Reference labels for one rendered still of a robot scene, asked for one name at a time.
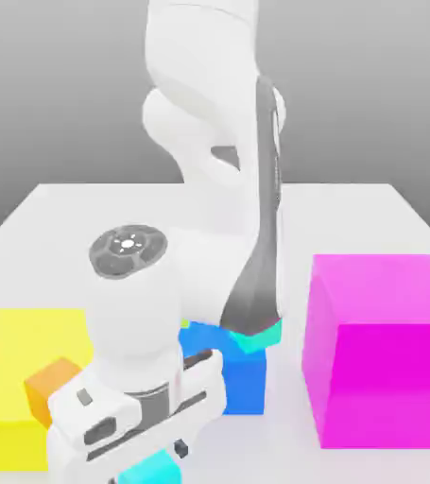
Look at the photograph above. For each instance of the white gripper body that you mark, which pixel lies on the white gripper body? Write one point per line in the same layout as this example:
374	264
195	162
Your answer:
203	382

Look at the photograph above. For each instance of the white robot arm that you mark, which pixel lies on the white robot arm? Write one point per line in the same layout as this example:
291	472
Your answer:
199	75

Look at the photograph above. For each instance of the small green cube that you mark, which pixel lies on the small green cube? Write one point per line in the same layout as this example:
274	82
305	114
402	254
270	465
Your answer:
184	323

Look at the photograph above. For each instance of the small teal cube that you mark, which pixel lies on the small teal cube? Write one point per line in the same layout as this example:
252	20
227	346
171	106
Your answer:
261	338

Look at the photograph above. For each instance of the small cyan cube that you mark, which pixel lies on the small cyan cube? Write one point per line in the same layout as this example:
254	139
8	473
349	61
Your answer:
148	470

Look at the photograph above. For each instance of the small orange cube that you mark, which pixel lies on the small orange cube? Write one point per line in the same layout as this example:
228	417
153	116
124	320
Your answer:
44	385

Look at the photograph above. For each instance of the large blue box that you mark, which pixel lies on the large blue box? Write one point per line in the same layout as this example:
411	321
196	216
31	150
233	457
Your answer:
244	382

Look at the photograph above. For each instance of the large magenta box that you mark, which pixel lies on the large magenta box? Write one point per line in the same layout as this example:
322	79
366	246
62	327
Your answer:
384	359

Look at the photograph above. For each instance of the large yellow box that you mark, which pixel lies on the large yellow box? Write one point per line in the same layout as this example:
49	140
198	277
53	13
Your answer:
18	340

